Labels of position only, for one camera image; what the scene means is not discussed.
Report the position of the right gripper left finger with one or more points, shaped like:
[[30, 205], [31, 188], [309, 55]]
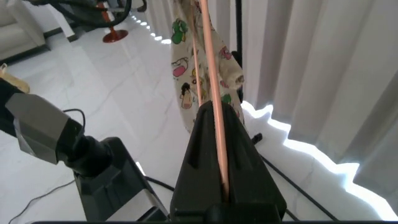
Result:
[[199, 161]]

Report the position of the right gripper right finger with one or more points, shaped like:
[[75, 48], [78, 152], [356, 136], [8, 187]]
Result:
[[248, 174]]

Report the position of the cream printed garment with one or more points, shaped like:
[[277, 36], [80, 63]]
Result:
[[183, 71]]

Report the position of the pink clothes hanger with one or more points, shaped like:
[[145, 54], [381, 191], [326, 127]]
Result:
[[211, 62]]

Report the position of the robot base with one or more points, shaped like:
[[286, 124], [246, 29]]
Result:
[[105, 186]]

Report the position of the black clothes rack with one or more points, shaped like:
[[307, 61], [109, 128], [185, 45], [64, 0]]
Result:
[[238, 31]]

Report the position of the white curtain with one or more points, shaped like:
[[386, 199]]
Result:
[[311, 62]]

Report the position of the cream sofa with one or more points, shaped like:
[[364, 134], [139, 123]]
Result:
[[18, 34]]

